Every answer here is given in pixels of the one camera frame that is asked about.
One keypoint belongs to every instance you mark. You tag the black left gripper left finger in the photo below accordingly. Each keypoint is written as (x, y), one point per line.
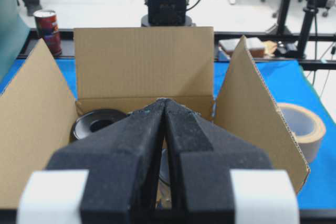
(106, 177)

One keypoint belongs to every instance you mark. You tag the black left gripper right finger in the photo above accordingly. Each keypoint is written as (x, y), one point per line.
(217, 177)

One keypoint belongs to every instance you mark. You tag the brown cardboard box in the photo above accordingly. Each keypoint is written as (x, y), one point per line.
(127, 69)

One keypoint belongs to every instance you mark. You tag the black round object in box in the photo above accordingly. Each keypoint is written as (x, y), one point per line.
(94, 121)

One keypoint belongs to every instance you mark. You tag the beige masking tape roll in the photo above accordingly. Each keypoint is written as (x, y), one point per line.
(307, 128)

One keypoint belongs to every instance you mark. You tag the blue table cloth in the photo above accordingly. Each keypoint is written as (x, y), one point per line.
(287, 83)

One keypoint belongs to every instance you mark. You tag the red tin can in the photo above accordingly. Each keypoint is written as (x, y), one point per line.
(47, 29)

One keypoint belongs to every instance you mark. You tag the black tripod stand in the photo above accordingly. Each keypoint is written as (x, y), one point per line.
(310, 11)

